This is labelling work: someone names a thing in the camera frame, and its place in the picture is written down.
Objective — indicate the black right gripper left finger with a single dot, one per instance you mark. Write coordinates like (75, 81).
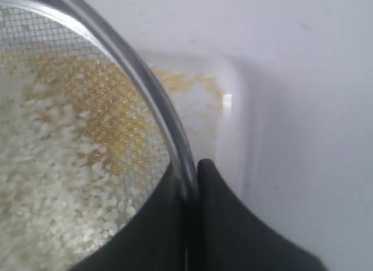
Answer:
(152, 240)

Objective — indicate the white plastic tray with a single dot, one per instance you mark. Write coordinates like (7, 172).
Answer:
(246, 93)

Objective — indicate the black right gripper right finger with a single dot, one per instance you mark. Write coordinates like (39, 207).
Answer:
(225, 235)

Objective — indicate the round steel mesh sieve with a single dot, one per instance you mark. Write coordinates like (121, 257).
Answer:
(73, 27)

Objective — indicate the sieved yellow millet pile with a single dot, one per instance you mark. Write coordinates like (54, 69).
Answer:
(196, 96)

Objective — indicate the yellow lentils and rice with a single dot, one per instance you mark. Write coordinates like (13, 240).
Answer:
(80, 153)

